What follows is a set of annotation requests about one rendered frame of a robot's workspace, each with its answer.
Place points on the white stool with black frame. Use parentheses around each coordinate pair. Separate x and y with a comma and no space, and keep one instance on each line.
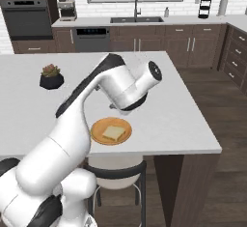
(115,173)

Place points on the dark steel sink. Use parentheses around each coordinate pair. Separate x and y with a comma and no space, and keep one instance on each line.
(128,20)

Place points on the black wall oven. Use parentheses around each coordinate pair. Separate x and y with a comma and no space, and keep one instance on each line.
(27,20)

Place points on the orange round plate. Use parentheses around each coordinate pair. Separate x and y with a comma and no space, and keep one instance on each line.
(96,133)

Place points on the dark wood island base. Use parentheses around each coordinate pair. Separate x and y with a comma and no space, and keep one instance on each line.
(189,192)

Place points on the grey tap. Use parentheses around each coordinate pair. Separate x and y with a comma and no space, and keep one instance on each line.
(136,8)

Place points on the grey dishwasher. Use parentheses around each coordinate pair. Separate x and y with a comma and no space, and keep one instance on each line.
(91,41)

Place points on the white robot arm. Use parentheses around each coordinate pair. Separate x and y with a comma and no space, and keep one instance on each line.
(64,140)

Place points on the grey soap dispenser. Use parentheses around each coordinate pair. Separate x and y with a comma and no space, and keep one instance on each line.
(166,12)

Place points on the pale bread slice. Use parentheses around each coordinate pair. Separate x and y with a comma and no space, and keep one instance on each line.
(113,133)

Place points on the dark wood drawer run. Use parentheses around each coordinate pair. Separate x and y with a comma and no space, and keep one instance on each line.
(236,57)

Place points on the dark wood base cupboards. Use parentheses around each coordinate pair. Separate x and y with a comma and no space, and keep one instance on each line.
(180,45)

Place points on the silver coffee machine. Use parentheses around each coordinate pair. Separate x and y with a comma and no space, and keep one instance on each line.
(67,10)

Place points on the white paper towel roll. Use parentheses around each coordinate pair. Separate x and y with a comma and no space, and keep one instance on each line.
(222,7)

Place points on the succulent in black pot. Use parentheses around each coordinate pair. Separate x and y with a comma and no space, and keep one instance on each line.
(51,80)

